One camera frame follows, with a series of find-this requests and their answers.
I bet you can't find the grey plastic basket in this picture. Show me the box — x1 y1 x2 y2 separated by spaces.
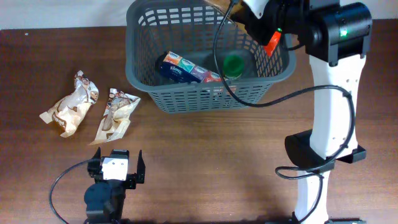
126 0 296 114

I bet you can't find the brown snack bag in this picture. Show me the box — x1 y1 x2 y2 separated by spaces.
39 70 99 138
90 88 141 145

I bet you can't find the green lid jar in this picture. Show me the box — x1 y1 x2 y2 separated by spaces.
223 55 244 80

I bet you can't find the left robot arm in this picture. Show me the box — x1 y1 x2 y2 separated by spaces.
84 148 146 224

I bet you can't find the tissue pocket pack bundle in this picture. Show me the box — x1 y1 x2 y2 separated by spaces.
155 51 231 83

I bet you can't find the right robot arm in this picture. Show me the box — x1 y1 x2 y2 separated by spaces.
231 1 373 223

